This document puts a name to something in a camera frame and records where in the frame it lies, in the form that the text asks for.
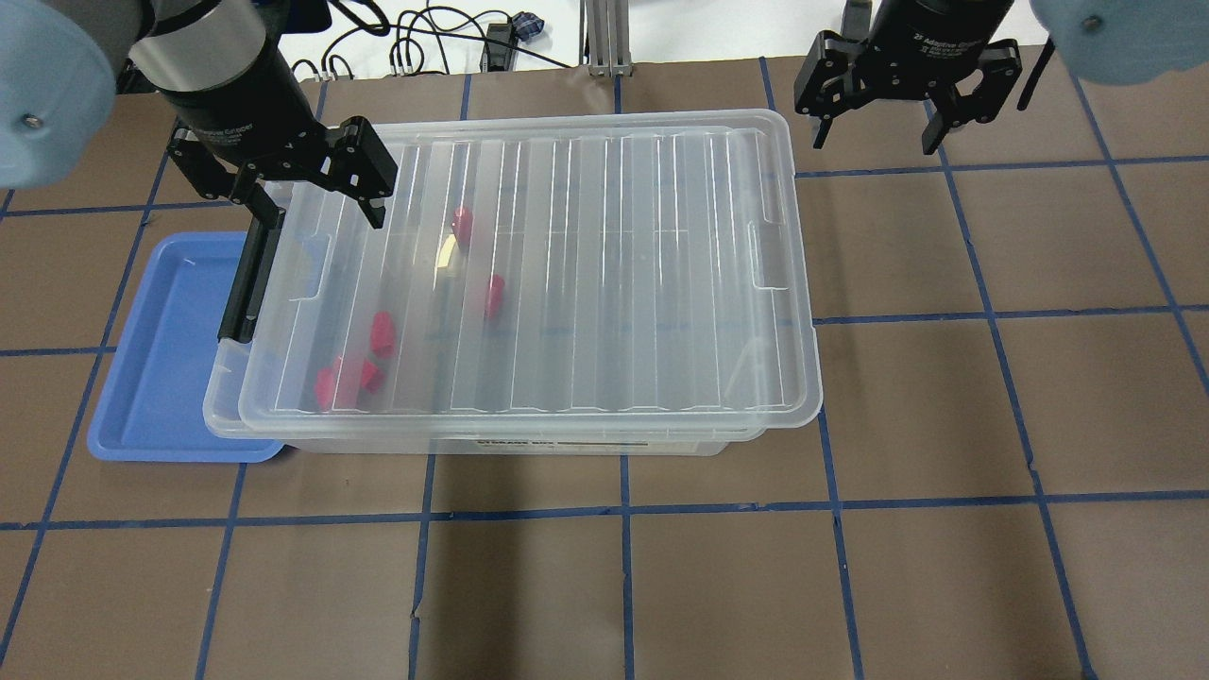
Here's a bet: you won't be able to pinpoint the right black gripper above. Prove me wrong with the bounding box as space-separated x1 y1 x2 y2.
793 1 1022 155

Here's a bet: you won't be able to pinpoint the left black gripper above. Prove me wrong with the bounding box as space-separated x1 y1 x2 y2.
164 42 398 247

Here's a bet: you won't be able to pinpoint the red block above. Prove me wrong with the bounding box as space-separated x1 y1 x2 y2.
368 311 397 361
451 206 474 250
332 355 384 393
484 273 507 322

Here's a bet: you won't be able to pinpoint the clear plastic box lid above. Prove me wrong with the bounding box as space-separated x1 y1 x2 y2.
203 109 822 453

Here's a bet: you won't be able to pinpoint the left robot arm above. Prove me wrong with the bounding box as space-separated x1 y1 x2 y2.
1 1 398 229

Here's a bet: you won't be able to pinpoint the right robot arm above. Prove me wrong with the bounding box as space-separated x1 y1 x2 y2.
792 1 1208 155

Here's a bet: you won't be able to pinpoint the blue plastic tray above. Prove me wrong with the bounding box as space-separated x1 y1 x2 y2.
87 231 284 463

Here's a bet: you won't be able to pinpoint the clear plastic storage box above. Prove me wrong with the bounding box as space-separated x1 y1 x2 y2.
203 179 768 456

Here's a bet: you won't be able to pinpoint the black box latch handle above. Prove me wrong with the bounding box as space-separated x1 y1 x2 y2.
216 208 287 344

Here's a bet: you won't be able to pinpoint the black cables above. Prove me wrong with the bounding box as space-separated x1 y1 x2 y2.
293 0 573 82

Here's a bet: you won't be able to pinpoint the aluminium frame post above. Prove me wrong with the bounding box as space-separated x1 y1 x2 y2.
580 1 632 77

